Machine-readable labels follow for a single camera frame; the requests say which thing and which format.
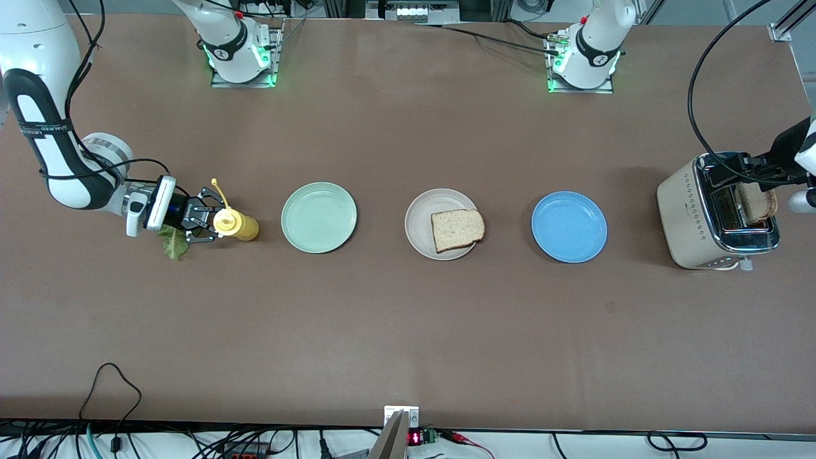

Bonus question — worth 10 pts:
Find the yellow mustard squeeze bottle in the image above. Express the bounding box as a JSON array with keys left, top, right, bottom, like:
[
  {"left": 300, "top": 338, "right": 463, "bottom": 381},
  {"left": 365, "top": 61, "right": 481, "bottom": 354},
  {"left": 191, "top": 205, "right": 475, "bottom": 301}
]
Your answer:
[{"left": 210, "top": 178, "right": 260, "bottom": 242}]

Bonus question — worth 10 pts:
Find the brown bread slice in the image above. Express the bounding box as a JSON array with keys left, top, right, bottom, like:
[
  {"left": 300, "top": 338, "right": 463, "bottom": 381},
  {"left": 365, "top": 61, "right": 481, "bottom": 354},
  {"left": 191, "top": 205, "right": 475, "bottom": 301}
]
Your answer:
[
  {"left": 734, "top": 182, "right": 778, "bottom": 225},
  {"left": 431, "top": 208, "right": 486, "bottom": 254}
]

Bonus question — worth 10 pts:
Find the pale green plate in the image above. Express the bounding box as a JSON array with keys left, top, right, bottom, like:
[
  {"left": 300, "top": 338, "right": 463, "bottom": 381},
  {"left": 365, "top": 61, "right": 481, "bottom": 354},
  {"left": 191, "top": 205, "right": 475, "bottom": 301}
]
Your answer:
[{"left": 281, "top": 182, "right": 358, "bottom": 254}]

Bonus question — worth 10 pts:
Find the blue plate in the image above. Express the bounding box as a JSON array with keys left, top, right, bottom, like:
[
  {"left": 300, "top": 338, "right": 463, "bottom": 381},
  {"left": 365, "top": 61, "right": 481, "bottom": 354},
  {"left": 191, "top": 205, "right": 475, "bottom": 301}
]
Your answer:
[{"left": 531, "top": 191, "right": 608, "bottom": 264}]

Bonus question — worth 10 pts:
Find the beige plate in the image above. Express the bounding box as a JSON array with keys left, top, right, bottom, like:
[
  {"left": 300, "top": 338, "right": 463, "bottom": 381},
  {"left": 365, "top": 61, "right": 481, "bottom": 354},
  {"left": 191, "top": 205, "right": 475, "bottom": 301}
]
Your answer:
[{"left": 404, "top": 188, "right": 480, "bottom": 261}]

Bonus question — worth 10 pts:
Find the green lettuce leaf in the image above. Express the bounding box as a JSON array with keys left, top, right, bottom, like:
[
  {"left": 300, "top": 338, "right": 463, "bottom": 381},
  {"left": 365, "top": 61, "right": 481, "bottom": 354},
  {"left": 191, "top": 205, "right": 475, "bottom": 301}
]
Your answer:
[{"left": 158, "top": 224, "right": 190, "bottom": 261}]

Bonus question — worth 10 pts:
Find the beige chrome toaster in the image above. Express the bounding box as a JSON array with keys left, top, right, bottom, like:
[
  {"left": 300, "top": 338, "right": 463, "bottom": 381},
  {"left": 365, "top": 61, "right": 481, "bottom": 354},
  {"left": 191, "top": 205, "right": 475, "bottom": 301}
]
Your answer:
[{"left": 657, "top": 152, "right": 781, "bottom": 272}]

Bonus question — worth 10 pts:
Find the grey electronics box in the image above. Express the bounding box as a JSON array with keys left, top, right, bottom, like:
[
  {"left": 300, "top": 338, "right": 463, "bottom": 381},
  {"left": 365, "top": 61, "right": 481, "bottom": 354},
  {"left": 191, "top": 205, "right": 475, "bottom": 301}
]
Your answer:
[{"left": 367, "top": 0, "right": 460, "bottom": 23}]

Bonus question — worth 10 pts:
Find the grey metal bar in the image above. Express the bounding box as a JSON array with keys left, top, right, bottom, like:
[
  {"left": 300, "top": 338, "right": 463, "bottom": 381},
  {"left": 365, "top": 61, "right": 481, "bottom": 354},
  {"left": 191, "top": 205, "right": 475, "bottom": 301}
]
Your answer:
[{"left": 368, "top": 411, "right": 409, "bottom": 459}]

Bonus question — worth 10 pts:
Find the aluminium corner bracket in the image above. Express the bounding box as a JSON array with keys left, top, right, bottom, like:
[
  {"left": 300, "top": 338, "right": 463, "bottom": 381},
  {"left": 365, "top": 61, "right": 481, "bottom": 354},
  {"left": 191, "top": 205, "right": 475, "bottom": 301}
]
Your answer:
[{"left": 768, "top": 0, "right": 816, "bottom": 43}]

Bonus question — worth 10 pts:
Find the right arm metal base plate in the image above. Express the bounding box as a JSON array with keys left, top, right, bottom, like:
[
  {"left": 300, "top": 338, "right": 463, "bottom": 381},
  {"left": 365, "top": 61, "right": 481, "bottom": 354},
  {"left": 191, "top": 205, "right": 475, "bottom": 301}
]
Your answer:
[{"left": 210, "top": 19, "right": 284, "bottom": 89}]

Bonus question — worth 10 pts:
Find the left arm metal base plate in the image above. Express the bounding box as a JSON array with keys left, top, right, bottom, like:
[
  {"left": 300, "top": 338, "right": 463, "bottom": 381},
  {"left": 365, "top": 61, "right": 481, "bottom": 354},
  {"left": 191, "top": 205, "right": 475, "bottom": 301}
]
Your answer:
[{"left": 547, "top": 32, "right": 615, "bottom": 94}]

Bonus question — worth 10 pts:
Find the thin black looped cable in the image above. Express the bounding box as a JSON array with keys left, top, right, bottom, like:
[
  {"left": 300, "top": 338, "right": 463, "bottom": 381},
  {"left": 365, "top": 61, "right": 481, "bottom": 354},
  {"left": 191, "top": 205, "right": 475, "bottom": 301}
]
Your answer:
[{"left": 78, "top": 362, "right": 143, "bottom": 456}]

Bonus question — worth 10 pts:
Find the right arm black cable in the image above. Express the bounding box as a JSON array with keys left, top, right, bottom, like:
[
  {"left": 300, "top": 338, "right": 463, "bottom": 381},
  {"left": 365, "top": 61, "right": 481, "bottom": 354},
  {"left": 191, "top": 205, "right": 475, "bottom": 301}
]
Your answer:
[{"left": 38, "top": 0, "right": 192, "bottom": 198}]

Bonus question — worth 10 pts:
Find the short black table cable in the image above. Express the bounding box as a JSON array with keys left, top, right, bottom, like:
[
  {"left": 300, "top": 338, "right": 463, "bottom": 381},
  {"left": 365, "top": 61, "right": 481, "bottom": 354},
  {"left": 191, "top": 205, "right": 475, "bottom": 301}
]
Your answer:
[{"left": 504, "top": 19, "right": 558, "bottom": 40}]

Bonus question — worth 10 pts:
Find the coiled black cable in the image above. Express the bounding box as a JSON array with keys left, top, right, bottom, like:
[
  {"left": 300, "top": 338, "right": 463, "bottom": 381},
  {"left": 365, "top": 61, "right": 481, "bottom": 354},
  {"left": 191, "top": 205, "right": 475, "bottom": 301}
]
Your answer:
[{"left": 647, "top": 432, "right": 708, "bottom": 452}]

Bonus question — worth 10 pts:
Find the small metal bracket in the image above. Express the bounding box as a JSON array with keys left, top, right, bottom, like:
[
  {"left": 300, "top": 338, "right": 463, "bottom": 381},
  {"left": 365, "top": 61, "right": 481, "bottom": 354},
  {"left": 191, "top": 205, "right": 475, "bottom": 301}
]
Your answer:
[{"left": 384, "top": 406, "right": 420, "bottom": 428}]

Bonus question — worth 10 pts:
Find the long black table cable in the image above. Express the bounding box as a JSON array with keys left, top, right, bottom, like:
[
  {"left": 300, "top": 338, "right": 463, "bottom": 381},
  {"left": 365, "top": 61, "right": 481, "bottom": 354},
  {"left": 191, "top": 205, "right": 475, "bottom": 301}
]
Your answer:
[{"left": 414, "top": 23, "right": 562, "bottom": 55}]

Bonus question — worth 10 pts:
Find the red wire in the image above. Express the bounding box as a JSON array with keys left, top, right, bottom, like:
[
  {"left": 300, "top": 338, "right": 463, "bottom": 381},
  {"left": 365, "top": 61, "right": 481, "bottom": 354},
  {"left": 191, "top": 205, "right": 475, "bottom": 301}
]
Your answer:
[{"left": 440, "top": 430, "right": 495, "bottom": 459}]

